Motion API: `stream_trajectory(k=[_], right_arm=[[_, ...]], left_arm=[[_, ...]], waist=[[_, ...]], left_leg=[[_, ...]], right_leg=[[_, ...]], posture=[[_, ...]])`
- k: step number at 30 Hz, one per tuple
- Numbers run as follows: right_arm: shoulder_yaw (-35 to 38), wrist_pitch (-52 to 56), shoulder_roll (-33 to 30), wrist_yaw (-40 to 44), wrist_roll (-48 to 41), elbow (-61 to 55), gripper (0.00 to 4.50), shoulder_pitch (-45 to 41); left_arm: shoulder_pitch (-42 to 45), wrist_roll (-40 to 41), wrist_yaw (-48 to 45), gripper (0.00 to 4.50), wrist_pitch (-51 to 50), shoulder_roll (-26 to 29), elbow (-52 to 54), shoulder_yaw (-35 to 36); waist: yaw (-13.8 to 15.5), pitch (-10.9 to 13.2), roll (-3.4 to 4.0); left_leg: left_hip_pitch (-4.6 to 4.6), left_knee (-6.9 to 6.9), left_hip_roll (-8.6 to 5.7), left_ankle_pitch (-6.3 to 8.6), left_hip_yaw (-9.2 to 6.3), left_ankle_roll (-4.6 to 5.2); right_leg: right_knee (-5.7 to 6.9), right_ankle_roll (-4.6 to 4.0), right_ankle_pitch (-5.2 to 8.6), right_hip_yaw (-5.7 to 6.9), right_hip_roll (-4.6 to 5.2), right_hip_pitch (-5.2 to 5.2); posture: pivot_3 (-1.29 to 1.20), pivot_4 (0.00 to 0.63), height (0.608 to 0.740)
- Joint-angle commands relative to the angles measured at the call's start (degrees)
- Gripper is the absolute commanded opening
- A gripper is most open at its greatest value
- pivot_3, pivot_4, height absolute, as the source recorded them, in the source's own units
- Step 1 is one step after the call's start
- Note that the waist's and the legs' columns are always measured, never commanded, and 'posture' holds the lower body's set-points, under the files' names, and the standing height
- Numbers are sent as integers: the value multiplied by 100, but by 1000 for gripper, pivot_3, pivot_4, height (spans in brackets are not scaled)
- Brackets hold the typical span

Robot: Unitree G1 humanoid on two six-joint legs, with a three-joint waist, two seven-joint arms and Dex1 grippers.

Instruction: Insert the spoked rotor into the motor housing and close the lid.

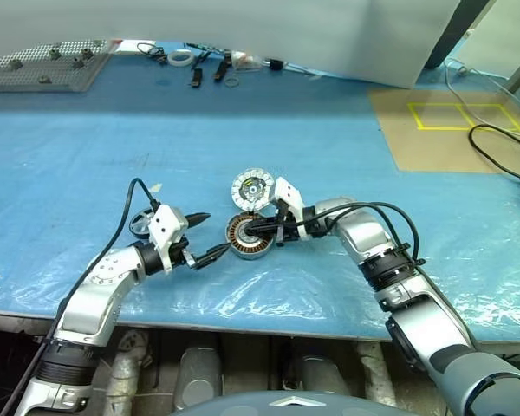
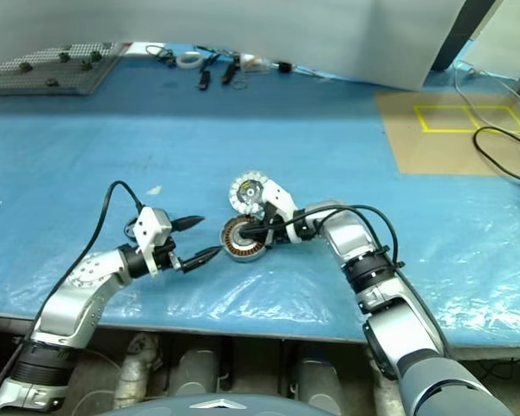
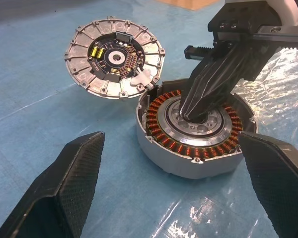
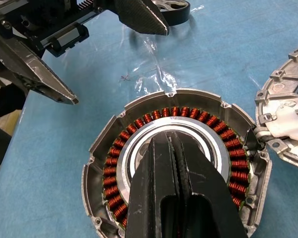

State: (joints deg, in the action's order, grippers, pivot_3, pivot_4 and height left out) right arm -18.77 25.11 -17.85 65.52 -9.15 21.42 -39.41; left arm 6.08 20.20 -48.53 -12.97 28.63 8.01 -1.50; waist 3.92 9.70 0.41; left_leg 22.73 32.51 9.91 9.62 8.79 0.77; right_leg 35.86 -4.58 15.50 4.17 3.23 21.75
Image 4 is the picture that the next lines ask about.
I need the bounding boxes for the blue table mat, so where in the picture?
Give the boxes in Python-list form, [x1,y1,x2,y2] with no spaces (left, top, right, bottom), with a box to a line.
[0,0,298,238]

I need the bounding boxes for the clear plastic film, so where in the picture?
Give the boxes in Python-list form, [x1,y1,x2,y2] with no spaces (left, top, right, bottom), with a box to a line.
[0,0,298,238]

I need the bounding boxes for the silver and black rotor ring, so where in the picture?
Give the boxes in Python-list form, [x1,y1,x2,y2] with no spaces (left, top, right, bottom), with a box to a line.
[151,0,191,27]

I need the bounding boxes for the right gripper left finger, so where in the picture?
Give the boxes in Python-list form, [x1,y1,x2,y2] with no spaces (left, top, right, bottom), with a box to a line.
[125,130,184,238]

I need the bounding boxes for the silver motor end cover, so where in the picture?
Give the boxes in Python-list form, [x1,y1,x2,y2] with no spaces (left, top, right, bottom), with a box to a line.
[254,47,298,172]

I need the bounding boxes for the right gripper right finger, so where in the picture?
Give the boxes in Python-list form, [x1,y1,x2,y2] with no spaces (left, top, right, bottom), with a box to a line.
[167,131,249,238]

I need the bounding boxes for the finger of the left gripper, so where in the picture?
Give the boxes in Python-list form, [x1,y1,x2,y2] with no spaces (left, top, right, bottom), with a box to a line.
[0,37,79,105]
[114,0,170,36]

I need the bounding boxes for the motor stator with copper windings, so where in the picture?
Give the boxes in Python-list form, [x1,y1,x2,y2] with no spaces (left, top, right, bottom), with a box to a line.
[80,88,273,238]

